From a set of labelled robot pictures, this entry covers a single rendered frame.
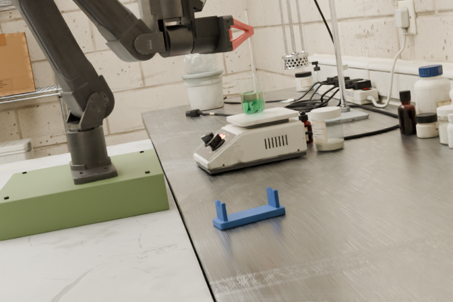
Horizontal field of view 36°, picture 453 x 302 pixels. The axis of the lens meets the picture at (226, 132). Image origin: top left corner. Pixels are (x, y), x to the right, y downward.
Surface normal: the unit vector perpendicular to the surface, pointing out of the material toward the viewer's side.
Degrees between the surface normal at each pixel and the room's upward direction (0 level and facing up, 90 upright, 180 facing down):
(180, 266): 0
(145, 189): 90
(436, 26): 90
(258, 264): 0
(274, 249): 0
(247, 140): 90
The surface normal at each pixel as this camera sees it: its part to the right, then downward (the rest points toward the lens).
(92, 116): 0.51, 0.05
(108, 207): 0.16, 0.13
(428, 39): -0.98, 0.17
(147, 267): -0.15, -0.98
